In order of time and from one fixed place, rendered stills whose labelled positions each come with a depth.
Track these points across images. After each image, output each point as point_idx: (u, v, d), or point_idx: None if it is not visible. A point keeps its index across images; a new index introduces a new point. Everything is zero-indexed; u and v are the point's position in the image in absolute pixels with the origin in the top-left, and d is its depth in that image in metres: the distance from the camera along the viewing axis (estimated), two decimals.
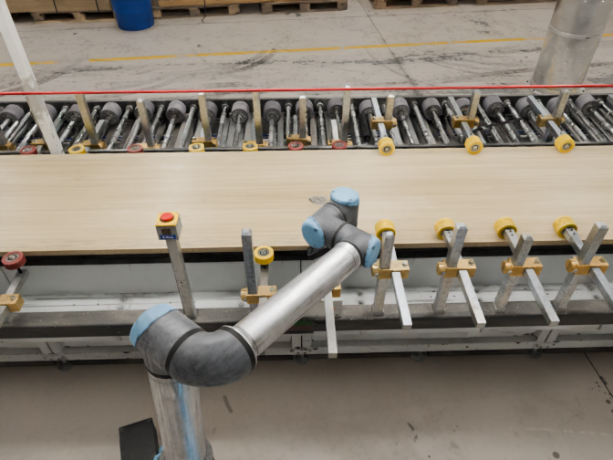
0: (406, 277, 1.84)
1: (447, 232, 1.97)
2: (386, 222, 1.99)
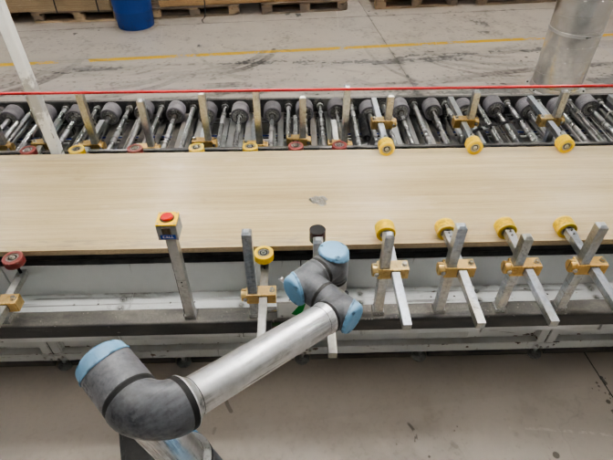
0: (406, 277, 1.84)
1: (447, 232, 1.97)
2: (386, 222, 1.99)
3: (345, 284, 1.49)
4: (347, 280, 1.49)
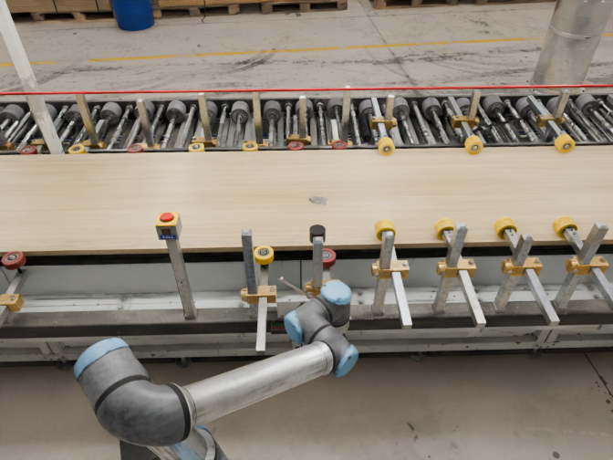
0: (406, 277, 1.84)
1: (447, 232, 1.97)
2: (386, 222, 1.99)
3: (337, 329, 1.49)
4: (341, 327, 1.49)
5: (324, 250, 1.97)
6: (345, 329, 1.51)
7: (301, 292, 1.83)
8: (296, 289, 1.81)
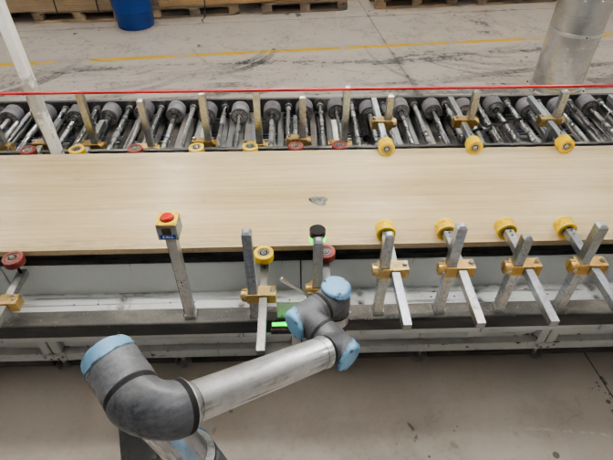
0: (406, 277, 1.84)
1: (447, 232, 1.97)
2: (386, 222, 1.99)
3: (337, 323, 1.51)
4: (341, 321, 1.51)
5: (324, 245, 1.99)
6: (345, 324, 1.53)
7: (301, 292, 1.83)
8: (296, 289, 1.81)
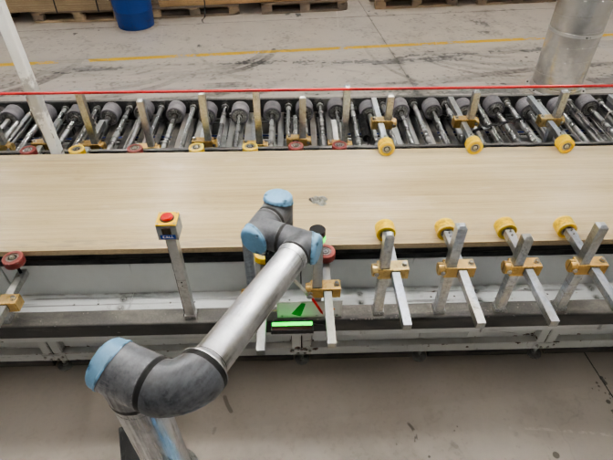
0: (406, 277, 1.84)
1: (447, 232, 1.97)
2: (386, 222, 1.99)
3: None
4: None
5: (324, 245, 1.99)
6: None
7: (304, 291, 1.83)
8: (299, 287, 1.80)
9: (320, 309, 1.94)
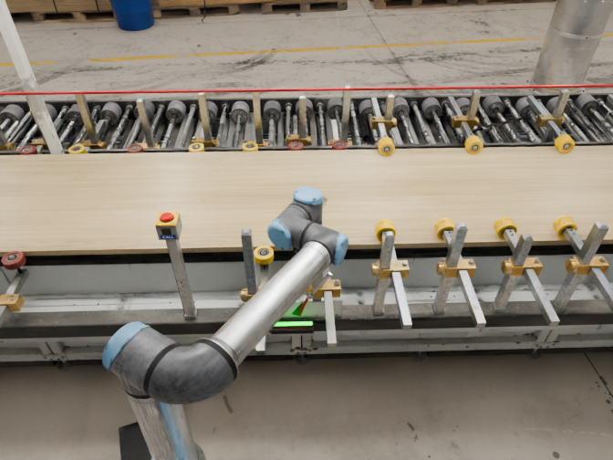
0: (406, 277, 1.84)
1: (447, 232, 1.97)
2: (386, 222, 1.99)
3: None
4: None
5: None
6: None
7: (314, 290, 1.83)
8: (317, 287, 1.80)
9: (301, 310, 1.94)
